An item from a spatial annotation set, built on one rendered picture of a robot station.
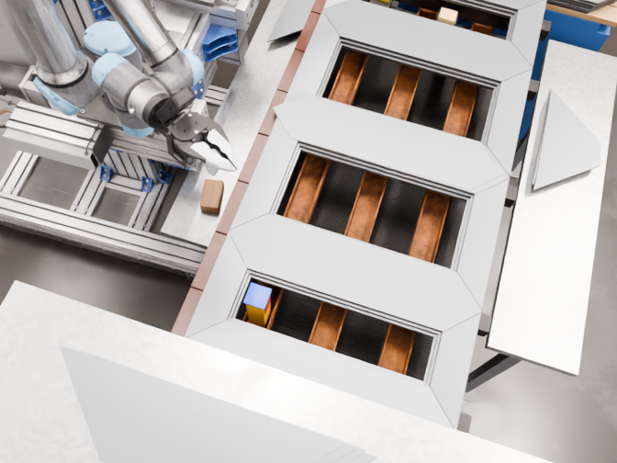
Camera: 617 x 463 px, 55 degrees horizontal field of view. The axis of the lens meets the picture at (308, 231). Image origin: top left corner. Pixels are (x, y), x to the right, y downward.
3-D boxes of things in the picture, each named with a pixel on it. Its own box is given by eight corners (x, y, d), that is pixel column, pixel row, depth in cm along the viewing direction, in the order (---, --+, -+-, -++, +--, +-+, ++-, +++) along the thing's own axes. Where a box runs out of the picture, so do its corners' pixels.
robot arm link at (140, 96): (154, 73, 115) (121, 95, 112) (171, 86, 114) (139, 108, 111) (158, 99, 122) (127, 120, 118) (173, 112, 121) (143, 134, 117)
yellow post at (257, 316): (271, 312, 178) (269, 291, 160) (264, 328, 176) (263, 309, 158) (255, 307, 178) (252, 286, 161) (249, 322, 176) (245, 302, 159)
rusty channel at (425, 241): (495, 15, 232) (499, 5, 227) (386, 441, 164) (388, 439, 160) (475, 9, 232) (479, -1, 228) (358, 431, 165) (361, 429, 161)
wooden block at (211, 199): (207, 186, 195) (205, 178, 190) (224, 187, 195) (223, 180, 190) (201, 212, 190) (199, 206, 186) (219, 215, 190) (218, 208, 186)
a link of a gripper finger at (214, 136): (247, 174, 115) (212, 146, 117) (248, 156, 110) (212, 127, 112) (235, 183, 114) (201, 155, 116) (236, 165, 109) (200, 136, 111)
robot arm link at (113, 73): (124, 69, 125) (114, 41, 117) (160, 98, 122) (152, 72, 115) (95, 92, 122) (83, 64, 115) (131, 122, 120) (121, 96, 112)
